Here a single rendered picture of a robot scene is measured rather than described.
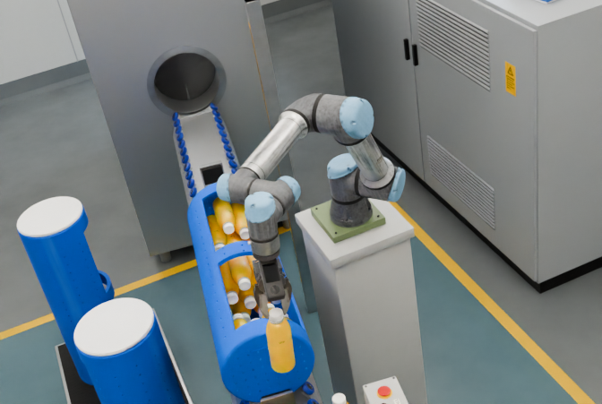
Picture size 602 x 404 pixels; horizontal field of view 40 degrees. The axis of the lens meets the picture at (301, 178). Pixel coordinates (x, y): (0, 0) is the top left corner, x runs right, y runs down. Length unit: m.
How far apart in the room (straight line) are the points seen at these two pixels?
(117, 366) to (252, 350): 0.58
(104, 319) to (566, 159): 2.15
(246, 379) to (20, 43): 5.24
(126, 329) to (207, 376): 1.28
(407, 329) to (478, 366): 0.87
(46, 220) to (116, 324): 0.82
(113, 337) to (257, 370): 0.59
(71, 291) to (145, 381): 0.87
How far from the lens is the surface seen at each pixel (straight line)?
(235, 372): 2.53
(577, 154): 3.96
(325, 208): 2.97
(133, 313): 2.97
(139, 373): 2.93
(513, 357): 4.01
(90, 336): 2.95
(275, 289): 2.09
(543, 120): 3.73
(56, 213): 3.64
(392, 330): 3.13
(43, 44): 7.41
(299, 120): 2.39
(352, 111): 2.35
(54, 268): 3.63
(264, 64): 3.54
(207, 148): 4.00
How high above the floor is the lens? 2.88
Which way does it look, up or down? 33 degrees down
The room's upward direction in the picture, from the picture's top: 11 degrees counter-clockwise
